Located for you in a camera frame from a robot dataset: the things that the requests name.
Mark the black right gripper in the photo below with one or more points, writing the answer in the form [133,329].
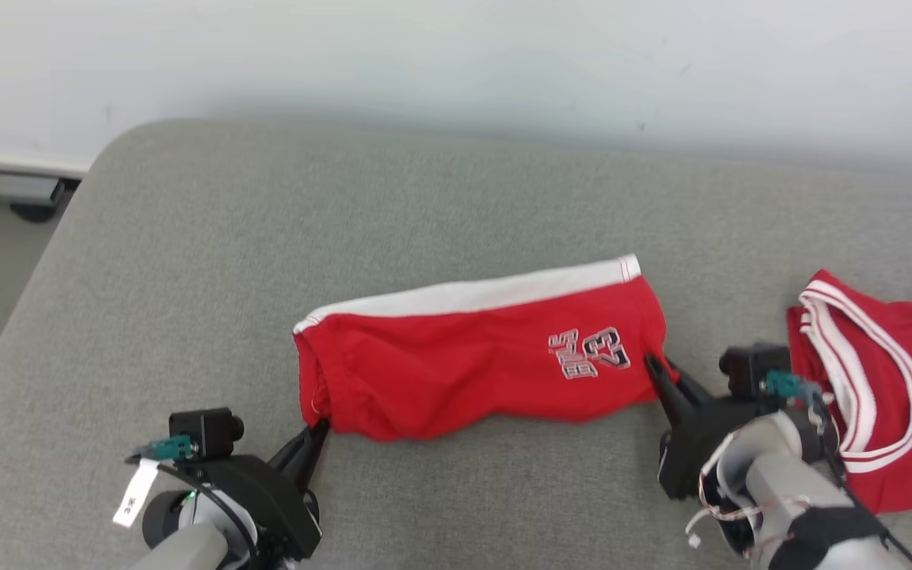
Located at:
[689,451]

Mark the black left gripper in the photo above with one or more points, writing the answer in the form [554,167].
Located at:
[274,499]

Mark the red white-trimmed shorts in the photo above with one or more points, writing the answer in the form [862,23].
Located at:
[440,364]

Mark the red white basketball jersey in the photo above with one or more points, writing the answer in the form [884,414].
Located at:
[899,396]

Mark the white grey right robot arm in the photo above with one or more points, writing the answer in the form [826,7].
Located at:
[773,483]

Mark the white paper label tag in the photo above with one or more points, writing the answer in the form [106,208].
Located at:
[135,495]

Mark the black caster wheel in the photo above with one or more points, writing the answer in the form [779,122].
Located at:
[32,212]

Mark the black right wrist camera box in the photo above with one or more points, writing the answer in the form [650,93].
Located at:
[749,368]

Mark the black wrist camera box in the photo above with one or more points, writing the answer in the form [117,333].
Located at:
[749,368]
[207,431]

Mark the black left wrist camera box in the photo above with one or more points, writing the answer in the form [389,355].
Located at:
[207,431]

